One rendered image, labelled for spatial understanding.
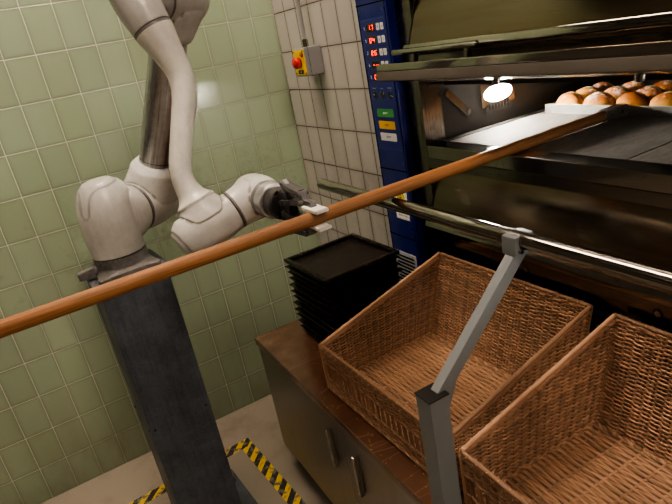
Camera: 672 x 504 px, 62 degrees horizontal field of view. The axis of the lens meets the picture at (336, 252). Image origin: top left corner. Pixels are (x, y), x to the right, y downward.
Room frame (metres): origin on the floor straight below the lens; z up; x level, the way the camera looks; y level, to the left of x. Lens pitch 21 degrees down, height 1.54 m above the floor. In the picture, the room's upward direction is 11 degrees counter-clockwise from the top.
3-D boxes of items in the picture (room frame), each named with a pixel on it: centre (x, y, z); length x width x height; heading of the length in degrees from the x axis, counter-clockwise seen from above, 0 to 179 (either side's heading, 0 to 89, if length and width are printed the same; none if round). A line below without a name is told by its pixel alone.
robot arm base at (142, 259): (1.61, 0.65, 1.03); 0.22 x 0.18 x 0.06; 120
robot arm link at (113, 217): (1.62, 0.63, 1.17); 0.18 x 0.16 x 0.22; 154
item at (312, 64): (2.20, -0.03, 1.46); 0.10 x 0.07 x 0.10; 26
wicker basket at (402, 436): (1.28, -0.23, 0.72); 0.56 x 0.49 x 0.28; 27
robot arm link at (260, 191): (1.34, 0.13, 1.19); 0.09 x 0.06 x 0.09; 116
